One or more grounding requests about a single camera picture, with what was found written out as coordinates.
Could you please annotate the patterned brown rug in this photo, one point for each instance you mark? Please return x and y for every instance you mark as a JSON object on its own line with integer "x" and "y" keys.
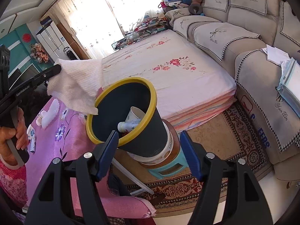
{"x": 234, "y": 145}

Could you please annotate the black bin with yellow rim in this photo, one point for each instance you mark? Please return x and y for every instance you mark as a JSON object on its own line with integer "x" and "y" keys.
{"x": 150, "y": 138}

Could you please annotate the beige sofa with covers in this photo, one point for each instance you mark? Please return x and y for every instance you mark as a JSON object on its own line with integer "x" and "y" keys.
{"x": 234, "y": 21}

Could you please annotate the loose white papers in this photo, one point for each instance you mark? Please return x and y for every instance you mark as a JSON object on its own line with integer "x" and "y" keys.
{"x": 276, "y": 55}

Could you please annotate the small white bottle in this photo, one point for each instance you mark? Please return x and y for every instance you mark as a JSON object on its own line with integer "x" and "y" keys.
{"x": 127, "y": 125}

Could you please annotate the person's left forearm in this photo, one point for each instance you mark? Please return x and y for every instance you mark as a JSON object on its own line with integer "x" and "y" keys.
{"x": 11, "y": 182}

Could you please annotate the sheer patterned curtains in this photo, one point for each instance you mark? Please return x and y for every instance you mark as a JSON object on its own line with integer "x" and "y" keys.
{"x": 93, "y": 16}

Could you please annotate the small white blue packet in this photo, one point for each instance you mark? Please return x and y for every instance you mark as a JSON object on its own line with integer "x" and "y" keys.
{"x": 31, "y": 138}

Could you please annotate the pink floral tablecloth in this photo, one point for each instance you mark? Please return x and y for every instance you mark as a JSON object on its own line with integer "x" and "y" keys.
{"x": 58, "y": 150}

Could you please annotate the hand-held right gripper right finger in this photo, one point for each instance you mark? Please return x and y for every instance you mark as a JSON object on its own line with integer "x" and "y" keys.
{"x": 191, "y": 154}

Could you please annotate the large flat television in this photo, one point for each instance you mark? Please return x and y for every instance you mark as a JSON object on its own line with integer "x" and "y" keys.
{"x": 25, "y": 73}

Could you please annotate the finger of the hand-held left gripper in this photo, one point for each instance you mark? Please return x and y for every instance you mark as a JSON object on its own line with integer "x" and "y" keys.
{"x": 50, "y": 72}
{"x": 23, "y": 90}

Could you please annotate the clear plastic document folder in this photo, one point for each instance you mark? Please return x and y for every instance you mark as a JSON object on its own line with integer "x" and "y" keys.
{"x": 291, "y": 82}

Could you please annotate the teal plastic stool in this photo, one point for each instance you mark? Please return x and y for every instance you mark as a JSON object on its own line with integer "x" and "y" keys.
{"x": 168, "y": 171}

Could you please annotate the red round wall ornament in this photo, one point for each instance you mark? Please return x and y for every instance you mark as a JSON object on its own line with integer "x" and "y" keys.
{"x": 26, "y": 37}

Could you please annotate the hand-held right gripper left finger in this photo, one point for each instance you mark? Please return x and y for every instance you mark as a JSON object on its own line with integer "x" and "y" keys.
{"x": 106, "y": 154}

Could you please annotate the large white paper cup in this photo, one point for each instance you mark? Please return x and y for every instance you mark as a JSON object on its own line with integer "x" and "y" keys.
{"x": 134, "y": 114}

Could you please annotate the grey neck pillow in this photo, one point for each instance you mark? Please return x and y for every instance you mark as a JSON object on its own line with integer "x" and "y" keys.
{"x": 192, "y": 9}

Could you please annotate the white paper towel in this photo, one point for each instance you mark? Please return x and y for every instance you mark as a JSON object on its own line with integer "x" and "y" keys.
{"x": 75, "y": 86}

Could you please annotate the person's left hand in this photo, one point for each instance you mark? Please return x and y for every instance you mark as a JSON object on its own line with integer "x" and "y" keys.
{"x": 22, "y": 133}

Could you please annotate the mattress with floral sheet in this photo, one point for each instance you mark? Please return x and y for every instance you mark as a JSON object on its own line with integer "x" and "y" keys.
{"x": 175, "y": 86}

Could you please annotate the white plastic bucket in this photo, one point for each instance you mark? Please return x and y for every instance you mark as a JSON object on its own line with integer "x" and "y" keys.
{"x": 170, "y": 145}

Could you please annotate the hanging flower decoration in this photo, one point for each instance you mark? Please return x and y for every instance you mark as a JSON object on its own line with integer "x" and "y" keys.
{"x": 38, "y": 52}

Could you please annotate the cluttered glass coffee table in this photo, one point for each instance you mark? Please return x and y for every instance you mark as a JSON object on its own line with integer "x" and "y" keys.
{"x": 145, "y": 28}

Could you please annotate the white table leg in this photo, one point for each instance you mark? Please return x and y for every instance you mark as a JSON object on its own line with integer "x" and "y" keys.
{"x": 131, "y": 175}

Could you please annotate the dark flat box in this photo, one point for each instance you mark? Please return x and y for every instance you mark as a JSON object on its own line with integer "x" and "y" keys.
{"x": 45, "y": 20}

